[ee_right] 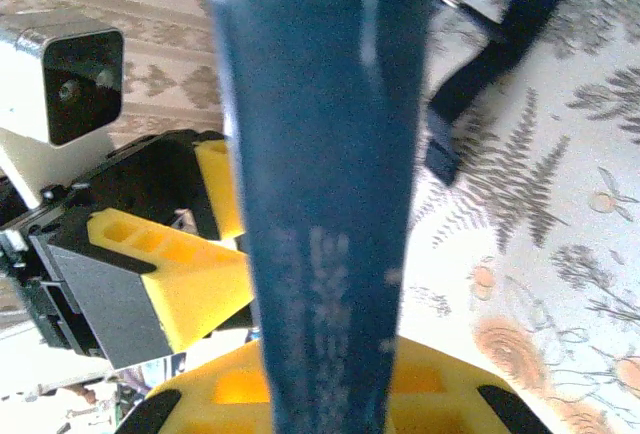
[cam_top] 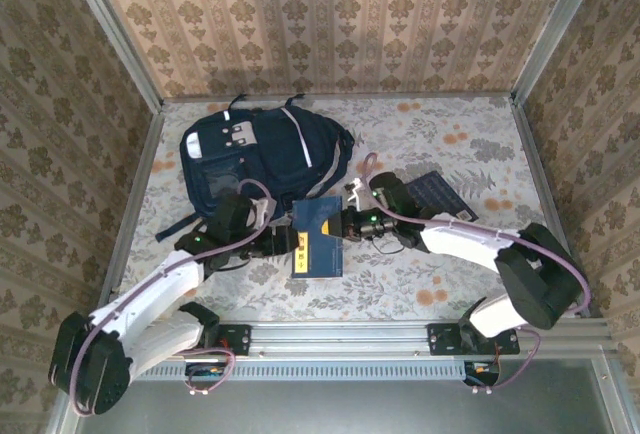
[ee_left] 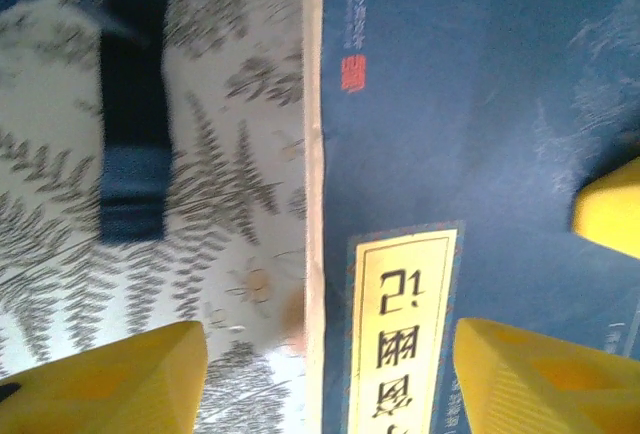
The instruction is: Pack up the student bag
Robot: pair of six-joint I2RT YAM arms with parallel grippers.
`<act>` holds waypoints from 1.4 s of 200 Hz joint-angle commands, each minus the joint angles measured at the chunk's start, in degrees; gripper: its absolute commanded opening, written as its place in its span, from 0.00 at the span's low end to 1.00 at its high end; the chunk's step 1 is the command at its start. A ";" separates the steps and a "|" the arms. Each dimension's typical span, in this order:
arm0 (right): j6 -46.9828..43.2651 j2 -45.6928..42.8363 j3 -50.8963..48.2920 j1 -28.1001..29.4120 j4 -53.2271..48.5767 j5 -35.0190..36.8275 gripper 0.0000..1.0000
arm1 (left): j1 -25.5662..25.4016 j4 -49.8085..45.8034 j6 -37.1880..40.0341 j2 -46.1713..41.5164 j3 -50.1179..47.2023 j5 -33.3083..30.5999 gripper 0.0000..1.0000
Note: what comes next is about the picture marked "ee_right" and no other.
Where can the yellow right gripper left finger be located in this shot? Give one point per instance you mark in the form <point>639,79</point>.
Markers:
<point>220,394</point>

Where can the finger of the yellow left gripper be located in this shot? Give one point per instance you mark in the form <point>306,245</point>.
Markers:
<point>220,189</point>
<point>200,289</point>

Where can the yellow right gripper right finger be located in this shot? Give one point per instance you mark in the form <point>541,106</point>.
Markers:
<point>450,394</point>

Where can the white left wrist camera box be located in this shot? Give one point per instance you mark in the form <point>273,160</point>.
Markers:
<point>75,84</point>

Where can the white red stationery packet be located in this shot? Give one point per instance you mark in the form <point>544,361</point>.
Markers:
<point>60,399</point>

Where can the navy book white print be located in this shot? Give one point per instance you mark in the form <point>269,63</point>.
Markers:
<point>325,154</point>

